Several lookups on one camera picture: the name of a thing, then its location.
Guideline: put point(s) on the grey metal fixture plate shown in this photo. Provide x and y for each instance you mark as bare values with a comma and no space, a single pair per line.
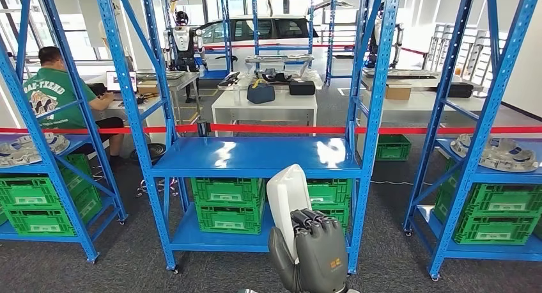
279,59
402,72
161,75

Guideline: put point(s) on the laptop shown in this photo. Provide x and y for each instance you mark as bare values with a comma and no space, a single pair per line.
120,81

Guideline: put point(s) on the black hard case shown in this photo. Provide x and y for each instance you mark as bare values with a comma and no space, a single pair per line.
96,89
302,88
460,90

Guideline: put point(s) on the cardboard box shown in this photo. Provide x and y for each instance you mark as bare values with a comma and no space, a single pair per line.
398,92
148,87

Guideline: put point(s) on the white metal frame rack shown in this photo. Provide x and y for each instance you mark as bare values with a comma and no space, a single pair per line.
478,53
440,45

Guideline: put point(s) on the white car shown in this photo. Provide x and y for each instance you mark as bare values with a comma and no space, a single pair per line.
241,64

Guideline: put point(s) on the grey moulded car part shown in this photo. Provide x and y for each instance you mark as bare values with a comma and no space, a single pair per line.
25,153
495,153

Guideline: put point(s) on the black slotted tray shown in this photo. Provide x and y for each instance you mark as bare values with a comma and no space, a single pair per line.
228,79

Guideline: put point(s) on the white table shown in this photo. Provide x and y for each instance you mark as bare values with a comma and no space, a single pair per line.
423,106
152,126
262,111

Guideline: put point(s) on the black white humanoid robot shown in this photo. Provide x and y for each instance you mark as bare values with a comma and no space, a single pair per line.
183,39

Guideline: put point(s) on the red barrier tape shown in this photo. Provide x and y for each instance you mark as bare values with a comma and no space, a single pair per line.
275,128

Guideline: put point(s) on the white plastic shell part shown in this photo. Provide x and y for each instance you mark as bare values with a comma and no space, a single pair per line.
288,193

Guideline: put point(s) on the person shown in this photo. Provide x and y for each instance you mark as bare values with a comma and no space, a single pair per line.
51,85

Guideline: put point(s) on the silver black humanoid robot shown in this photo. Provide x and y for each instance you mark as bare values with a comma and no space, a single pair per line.
399,36

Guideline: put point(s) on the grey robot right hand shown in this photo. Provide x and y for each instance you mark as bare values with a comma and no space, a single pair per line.
322,261

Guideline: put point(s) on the chrome swivel chair base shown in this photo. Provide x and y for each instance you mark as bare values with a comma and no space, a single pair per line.
156,188

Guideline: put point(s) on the black barrier post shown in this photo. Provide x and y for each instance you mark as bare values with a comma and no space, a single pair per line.
203,128

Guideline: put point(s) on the black round stanchion base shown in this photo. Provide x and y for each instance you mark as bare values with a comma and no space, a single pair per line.
148,152

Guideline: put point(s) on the black car part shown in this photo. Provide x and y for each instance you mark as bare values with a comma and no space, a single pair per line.
273,76

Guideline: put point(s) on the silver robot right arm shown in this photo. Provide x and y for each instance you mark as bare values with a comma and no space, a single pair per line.
351,291

